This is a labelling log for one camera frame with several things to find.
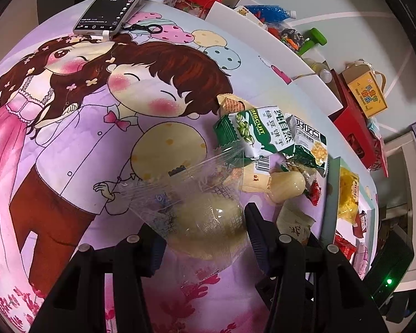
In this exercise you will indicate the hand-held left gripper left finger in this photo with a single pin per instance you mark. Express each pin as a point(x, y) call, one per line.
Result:
point(156, 249)

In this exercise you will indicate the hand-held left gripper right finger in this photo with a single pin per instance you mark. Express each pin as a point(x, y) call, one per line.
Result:
point(260, 236)

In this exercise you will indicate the purple snack packet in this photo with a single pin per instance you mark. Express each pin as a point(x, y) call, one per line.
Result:
point(360, 260)

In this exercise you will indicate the white orange-print packet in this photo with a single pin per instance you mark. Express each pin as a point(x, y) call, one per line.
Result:
point(294, 225)

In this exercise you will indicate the red snack packet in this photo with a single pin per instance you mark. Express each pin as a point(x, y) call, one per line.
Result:
point(343, 244)

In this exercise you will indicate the clear round bun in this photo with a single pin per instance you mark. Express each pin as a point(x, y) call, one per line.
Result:
point(208, 222)

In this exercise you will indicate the round cake green-edged packet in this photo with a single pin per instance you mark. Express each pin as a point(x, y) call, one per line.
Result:
point(287, 187)

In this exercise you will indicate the yellow packet with barcode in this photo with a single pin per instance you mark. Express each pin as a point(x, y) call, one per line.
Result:
point(258, 178)

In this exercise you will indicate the red candy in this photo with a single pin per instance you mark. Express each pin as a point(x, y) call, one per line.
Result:
point(313, 192)

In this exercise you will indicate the pale green box tray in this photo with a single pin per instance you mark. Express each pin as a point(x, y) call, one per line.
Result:
point(332, 197)

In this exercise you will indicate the yellow bread packet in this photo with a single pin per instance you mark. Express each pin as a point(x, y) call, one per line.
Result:
point(348, 194)

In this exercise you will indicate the green biscuit packet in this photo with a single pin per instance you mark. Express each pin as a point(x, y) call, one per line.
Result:
point(260, 135)

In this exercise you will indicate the white green cookie packet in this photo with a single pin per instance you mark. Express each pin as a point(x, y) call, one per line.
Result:
point(312, 142)

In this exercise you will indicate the orange waffle packet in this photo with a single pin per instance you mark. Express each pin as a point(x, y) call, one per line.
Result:
point(234, 104)

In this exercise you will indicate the white shelf unit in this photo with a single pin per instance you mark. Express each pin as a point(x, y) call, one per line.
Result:
point(412, 215)

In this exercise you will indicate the red patterned paper bag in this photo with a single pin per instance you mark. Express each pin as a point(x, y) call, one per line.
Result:
point(379, 156)

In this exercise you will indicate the pale blue packet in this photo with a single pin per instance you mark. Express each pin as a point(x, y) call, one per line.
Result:
point(373, 127)

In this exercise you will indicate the red gift box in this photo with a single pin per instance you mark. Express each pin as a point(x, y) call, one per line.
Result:
point(353, 125)

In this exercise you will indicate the clear plastic bottle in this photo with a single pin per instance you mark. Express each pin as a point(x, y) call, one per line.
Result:
point(320, 69)

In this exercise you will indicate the white cardboard box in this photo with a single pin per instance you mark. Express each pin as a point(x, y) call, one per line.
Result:
point(249, 38)

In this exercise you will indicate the pile of small toys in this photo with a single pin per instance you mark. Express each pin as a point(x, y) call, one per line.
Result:
point(287, 36)

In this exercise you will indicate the green dumbbell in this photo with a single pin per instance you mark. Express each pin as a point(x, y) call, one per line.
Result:
point(315, 36)

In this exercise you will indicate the black scissors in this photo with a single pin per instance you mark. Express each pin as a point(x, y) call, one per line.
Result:
point(135, 28)

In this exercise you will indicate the blue bead bottle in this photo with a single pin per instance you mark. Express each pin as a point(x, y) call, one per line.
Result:
point(270, 12)

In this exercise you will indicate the yellow white small carton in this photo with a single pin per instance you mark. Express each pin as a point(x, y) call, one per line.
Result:
point(244, 12)

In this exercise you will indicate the smartphone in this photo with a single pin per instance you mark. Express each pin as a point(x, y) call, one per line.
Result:
point(114, 5)

